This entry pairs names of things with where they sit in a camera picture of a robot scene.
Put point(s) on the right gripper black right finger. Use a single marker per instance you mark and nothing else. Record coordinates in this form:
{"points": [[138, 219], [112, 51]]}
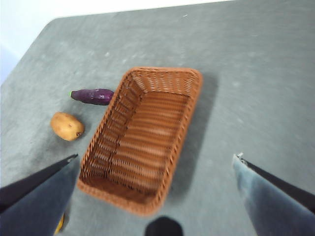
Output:
{"points": [[275, 206]]}

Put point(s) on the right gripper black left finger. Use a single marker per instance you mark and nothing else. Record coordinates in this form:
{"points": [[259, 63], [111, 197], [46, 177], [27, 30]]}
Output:
{"points": [[32, 206]]}

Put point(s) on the yellow vegetable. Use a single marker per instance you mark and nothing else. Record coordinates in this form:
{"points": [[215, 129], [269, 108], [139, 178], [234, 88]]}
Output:
{"points": [[60, 225]]}

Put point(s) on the tan potato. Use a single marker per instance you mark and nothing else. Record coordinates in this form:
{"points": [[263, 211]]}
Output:
{"points": [[66, 126]]}

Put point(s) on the purple toy eggplant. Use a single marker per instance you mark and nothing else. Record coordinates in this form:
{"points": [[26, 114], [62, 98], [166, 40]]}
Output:
{"points": [[93, 96]]}

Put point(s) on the brown woven wicker basket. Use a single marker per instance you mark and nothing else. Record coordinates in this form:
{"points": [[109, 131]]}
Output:
{"points": [[147, 123]]}

